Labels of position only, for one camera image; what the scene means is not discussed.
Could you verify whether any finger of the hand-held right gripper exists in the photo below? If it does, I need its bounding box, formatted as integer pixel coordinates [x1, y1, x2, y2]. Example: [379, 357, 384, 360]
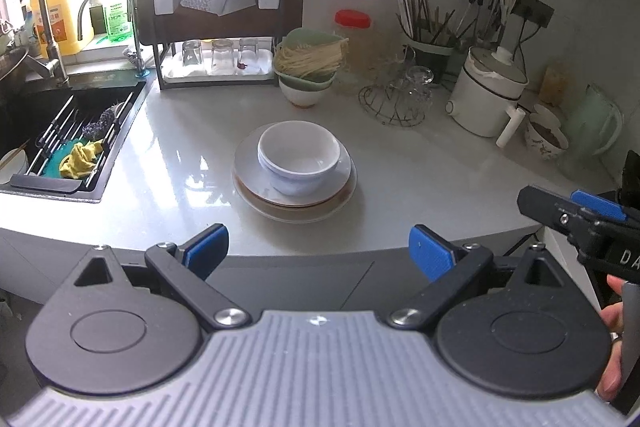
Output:
[571, 190, 630, 223]
[517, 185, 593, 239]

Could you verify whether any yellow detergent bottle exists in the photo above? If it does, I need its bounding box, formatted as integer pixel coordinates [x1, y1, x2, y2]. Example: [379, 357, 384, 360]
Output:
[30, 0, 96, 55]

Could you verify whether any pale green pitcher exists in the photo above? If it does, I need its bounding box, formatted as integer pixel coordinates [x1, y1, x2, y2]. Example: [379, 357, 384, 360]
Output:
[557, 84, 625, 178]

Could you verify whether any black power cable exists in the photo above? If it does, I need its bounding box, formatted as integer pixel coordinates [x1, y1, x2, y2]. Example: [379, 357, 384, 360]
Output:
[515, 19, 536, 62]

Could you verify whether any bundle of chopsticks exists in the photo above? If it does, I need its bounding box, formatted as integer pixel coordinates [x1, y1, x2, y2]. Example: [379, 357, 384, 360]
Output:
[395, 0, 457, 45]

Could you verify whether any dark wok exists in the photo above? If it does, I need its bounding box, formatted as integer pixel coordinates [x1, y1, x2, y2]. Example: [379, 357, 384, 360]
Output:
[0, 47, 31, 98]

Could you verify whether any clear glass cup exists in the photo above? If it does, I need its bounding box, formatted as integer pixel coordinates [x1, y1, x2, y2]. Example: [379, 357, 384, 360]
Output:
[405, 66, 435, 118]

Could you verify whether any person's right hand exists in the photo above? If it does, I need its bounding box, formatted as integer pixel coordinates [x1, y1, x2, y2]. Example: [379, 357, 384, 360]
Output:
[597, 274, 626, 400]

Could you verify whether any white drip tray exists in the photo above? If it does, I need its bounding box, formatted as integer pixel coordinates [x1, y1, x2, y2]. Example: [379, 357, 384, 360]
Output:
[161, 52, 278, 85]

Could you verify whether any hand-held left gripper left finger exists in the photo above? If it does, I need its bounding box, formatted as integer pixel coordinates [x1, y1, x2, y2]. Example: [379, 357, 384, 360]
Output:
[72, 223, 253, 329]

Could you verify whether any upturned drinking glass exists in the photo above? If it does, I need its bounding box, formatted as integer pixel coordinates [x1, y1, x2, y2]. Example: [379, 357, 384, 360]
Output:
[237, 38, 260, 70]
[181, 39, 203, 68]
[211, 38, 235, 72]

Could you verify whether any wire cup rack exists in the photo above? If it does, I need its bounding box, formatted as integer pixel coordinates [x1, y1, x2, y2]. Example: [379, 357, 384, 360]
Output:
[359, 82, 432, 126]

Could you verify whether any steel wool scrubber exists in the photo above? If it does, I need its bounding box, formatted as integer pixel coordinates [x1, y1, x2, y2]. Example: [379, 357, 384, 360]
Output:
[82, 102, 126, 140]

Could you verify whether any dried noodles bundle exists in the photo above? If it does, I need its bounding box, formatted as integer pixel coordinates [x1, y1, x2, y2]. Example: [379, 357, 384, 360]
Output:
[274, 41, 349, 80]

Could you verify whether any teal cloth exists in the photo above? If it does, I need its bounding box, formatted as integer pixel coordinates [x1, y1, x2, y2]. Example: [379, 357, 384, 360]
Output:
[42, 142, 83, 178]

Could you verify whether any white electric pot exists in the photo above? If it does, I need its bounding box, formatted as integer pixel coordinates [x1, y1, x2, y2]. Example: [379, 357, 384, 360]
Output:
[446, 46, 530, 150]

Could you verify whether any yellow cloth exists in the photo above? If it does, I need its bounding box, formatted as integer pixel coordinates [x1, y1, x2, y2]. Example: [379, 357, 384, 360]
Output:
[59, 141, 106, 180]

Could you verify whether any clear jar with red lid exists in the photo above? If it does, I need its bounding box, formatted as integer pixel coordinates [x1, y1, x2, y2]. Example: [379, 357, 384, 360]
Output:
[334, 9, 373, 72]

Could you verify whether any white floral bowl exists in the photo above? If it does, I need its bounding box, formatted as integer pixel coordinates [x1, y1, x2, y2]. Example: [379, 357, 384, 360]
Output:
[524, 103, 570, 161]

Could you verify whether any black sink drain rack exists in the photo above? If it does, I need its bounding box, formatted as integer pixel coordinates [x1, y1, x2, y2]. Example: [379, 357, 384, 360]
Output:
[10, 89, 138, 195]

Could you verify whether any white bowl with brown foot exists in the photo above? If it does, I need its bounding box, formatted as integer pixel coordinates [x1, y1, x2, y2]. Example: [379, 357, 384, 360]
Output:
[278, 77, 331, 109]

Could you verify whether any green and white chopstick holder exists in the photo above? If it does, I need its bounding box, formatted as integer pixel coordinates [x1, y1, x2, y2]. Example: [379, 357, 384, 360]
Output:
[402, 32, 456, 82]

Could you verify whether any white bowl in sink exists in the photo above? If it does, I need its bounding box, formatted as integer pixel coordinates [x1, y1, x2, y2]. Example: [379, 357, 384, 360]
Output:
[0, 148, 28, 185]

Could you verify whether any dark dish rack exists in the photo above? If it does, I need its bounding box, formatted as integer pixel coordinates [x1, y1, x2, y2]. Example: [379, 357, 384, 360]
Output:
[136, 0, 307, 90]

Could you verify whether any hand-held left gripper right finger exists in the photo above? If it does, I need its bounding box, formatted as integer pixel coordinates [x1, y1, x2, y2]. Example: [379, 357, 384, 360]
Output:
[386, 224, 566, 329]

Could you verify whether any black kitchen sink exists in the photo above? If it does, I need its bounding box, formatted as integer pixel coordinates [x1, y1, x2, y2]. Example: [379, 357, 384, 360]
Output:
[0, 79, 148, 202]

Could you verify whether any small curved faucet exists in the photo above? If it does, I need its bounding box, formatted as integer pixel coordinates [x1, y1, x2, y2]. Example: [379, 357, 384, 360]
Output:
[77, 0, 148, 75]

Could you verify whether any plain white bowl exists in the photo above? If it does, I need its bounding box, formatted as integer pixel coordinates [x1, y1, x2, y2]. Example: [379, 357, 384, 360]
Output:
[257, 121, 342, 182]

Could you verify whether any tall grey faucet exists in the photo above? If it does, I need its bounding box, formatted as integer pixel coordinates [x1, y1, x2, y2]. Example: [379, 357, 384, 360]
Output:
[0, 0, 71, 85]

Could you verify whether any yellowish packet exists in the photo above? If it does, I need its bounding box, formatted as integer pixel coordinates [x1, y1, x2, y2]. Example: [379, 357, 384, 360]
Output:
[539, 64, 571, 105]

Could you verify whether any green bottle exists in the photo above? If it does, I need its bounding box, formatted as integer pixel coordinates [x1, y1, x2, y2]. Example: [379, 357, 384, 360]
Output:
[105, 0, 135, 42]

